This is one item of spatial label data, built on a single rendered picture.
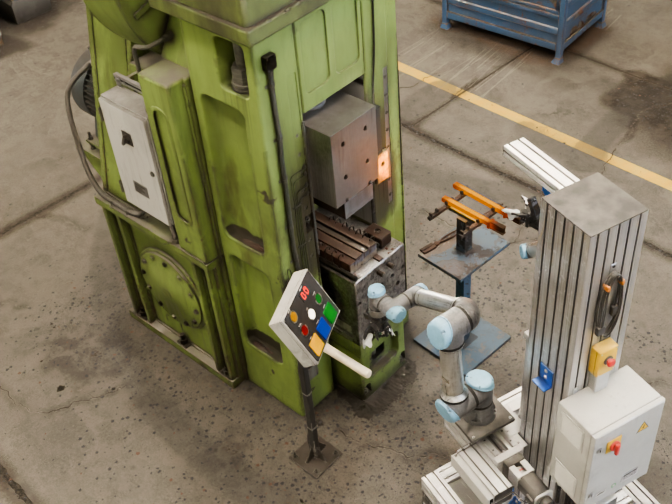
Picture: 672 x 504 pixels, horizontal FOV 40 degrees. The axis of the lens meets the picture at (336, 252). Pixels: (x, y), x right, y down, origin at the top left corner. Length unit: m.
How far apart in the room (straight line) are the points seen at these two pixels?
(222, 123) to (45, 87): 4.35
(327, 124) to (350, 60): 0.31
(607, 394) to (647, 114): 4.01
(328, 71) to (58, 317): 2.74
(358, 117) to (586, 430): 1.63
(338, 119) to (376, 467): 1.86
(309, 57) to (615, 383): 1.79
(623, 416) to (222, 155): 2.07
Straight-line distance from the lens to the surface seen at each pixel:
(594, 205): 3.21
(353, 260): 4.53
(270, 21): 3.63
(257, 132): 3.90
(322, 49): 4.01
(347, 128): 4.06
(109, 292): 6.11
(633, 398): 3.69
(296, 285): 4.13
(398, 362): 5.27
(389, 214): 4.88
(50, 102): 8.16
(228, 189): 4.41
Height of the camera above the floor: 4.03
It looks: 42 degrees down
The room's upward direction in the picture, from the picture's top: 6 degrees counter-clockwise
